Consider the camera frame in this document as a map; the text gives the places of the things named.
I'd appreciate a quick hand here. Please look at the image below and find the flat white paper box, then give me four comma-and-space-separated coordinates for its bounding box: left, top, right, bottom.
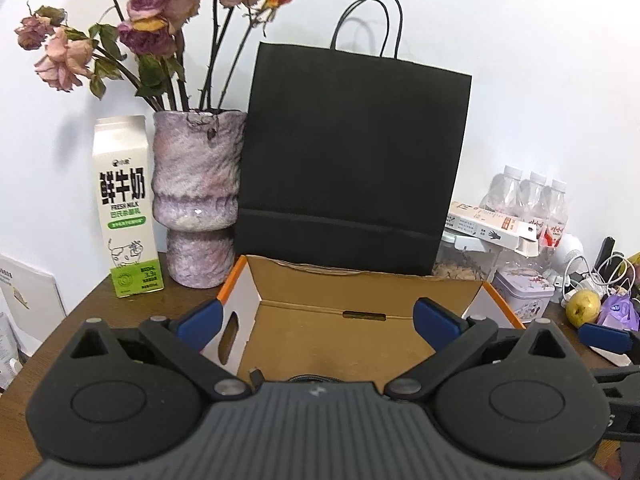
446, 201, 544, 258

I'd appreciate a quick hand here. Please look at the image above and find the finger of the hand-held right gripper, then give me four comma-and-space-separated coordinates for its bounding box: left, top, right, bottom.
589, 366, 640, 396
578, 322, 640, 367

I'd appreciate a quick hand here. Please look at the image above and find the black paper bag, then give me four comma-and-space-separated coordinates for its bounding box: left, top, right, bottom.
233, 0, 473, 277

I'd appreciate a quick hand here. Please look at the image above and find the white cable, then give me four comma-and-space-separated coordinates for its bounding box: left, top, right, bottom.
564, 254, 637, 307

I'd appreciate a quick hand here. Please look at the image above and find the mottled purple vase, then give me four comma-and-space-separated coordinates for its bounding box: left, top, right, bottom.
151, 108, 249, 290

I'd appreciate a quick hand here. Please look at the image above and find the yellow-green pear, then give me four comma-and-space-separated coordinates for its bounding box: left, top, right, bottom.
565, 289, 601, 328

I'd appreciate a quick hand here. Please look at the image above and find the white robot-shaped fan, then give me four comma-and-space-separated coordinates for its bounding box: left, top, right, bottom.
547, 234, 594, 287

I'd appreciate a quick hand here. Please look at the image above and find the purple tissue pack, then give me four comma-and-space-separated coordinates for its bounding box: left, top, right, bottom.
597, 293, 640, 334

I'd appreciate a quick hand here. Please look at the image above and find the clear plastic water bottle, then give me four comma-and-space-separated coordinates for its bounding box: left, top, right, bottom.
531, 178, 571, 249
479, 164, 524, 212
519, 171, 549, 221

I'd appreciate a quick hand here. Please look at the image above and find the dried rose bouquet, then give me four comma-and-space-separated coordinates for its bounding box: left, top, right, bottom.
14, 0, 299, 114

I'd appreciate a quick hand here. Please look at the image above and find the black device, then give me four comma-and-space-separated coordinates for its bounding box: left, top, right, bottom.
599, 236, 617, 272

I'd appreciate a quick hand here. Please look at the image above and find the floral tin box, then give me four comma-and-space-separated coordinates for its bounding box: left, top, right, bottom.
492, 265, 556, 324

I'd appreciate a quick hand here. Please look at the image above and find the clear food container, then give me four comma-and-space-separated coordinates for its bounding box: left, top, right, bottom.
432, 232, 502, 281

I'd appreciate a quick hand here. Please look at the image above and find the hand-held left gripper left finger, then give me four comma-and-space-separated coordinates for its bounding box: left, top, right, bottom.
67, 297, 252, 403

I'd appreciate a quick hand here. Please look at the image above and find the cardboard box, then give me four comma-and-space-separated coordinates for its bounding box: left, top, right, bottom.
215, 254, 527, 387

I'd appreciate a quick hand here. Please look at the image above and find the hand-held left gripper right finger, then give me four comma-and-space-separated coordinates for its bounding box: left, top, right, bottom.
383, 297, 576, 403

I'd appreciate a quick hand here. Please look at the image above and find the white green milk carton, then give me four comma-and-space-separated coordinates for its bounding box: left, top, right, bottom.
91, 114, 165, 300

